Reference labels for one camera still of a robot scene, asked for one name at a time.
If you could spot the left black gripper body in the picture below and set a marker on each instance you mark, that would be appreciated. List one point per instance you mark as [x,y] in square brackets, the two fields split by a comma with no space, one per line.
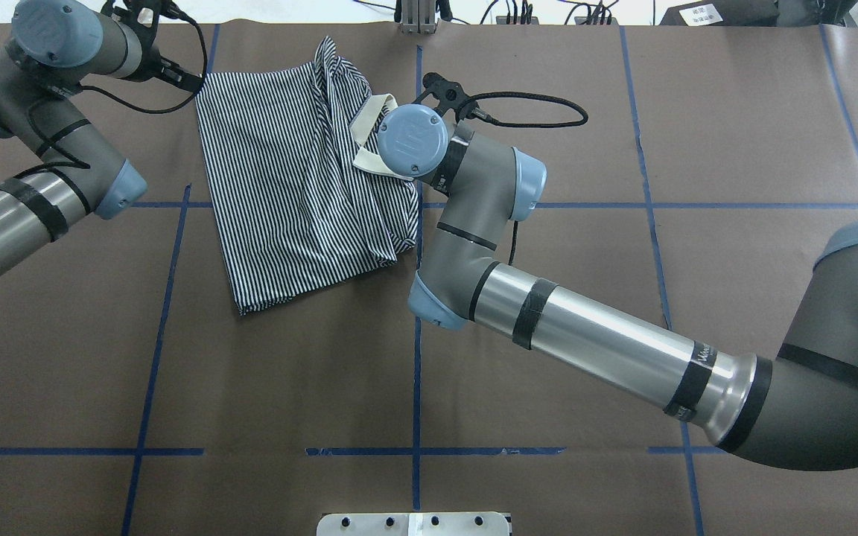
[178,77]

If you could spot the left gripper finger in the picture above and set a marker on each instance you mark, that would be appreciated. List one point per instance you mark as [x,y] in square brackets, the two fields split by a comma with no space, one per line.
[184,80]

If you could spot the navy white striped polo shirt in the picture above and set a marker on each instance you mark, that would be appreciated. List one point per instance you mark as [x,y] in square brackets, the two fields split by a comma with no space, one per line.
[300,198]

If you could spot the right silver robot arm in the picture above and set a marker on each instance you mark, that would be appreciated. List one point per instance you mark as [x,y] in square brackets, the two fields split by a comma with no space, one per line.
[797,411]

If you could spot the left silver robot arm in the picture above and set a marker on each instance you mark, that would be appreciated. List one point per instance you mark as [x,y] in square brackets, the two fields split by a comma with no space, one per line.
[52,47]

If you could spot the black box with label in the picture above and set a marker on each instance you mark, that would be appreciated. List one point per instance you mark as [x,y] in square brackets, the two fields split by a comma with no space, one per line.
[722,13]

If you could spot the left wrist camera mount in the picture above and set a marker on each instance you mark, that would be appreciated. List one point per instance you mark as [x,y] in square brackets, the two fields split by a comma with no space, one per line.
[143,17]

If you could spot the aluminium frame post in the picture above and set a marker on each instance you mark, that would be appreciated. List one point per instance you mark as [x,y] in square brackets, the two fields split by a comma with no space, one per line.
[416,17]

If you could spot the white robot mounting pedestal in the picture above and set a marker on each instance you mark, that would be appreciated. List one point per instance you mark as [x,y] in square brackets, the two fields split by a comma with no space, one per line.
[416,523]

